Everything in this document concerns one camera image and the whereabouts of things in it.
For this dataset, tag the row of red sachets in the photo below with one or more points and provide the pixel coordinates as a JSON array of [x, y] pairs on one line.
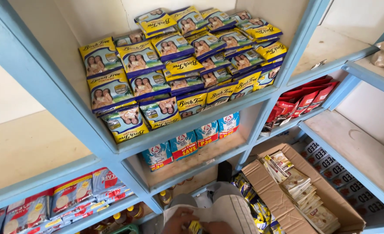
[[304, 100]]

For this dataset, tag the light blue wooden shelf unit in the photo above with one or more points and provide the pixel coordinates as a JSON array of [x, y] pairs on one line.
[[81, 107]]

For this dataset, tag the person's right hand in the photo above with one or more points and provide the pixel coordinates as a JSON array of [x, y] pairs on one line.
[[218, 228]]

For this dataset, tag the person's left fingers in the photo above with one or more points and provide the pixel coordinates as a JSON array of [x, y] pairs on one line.
[[187, 216]]

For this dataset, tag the person's left hand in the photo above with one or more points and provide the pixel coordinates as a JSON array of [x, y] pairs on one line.
[[177, 224]]

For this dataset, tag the heap of yellow blue sachets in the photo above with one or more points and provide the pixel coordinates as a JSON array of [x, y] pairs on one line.
[[260, 208]]

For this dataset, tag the person's beige striped shorts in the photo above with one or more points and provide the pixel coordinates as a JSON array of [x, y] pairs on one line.
[[231, 208]]

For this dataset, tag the small yellow sachet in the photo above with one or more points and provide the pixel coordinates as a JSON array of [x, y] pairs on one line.
[[195, 228]]

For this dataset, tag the brown cardboard box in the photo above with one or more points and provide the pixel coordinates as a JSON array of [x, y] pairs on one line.
[[266, 191]]

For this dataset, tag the row of amber bottles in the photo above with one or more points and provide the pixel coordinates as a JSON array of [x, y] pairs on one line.
[[134, 212]]

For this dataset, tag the pile of blue red coffee packs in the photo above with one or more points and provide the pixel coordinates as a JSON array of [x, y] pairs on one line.
[[68, 198]]

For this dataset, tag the pile of yellow blue milk packets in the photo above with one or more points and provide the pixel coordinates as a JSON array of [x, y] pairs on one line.
[[179, 65]]

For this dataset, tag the stack of beige sachets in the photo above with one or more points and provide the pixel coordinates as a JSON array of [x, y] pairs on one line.
[[301, 190]]

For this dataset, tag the row of black white packets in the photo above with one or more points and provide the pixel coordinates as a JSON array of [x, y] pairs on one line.
[[335, 170]]

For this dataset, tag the blue red milk powder pouch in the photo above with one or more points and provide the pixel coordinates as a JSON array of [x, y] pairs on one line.
[[228, 125], [183, 146], [207, 134], [157, 155]]

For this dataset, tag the green plastic basket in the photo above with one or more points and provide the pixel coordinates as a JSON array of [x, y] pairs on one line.
[[125, 229]]

